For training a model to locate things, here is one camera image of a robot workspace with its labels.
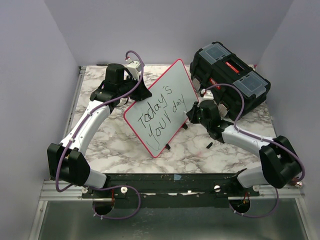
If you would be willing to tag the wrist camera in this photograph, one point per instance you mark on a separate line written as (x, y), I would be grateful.
(134, 67)
(206, 95)

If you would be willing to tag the brass pipe fitting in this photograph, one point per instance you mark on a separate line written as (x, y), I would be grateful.
(296, 183)

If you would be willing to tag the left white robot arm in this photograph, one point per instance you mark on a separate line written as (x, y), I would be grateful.
(66, 160)

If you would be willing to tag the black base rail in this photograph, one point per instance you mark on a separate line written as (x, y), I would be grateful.
(167, 190)

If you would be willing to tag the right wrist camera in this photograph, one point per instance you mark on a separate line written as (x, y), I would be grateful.
(206, 95)

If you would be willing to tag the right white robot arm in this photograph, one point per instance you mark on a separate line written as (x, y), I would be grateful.
(279, 164)

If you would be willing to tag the black red toolbox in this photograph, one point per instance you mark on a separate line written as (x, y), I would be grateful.
(215, 64)

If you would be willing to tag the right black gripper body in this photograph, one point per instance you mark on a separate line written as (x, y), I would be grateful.
(196, 116)

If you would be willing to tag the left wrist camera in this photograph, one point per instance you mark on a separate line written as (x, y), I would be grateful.
(134, 67)

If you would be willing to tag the pink-framed whiteboard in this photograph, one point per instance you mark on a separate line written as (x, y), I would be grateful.
(157, 119)

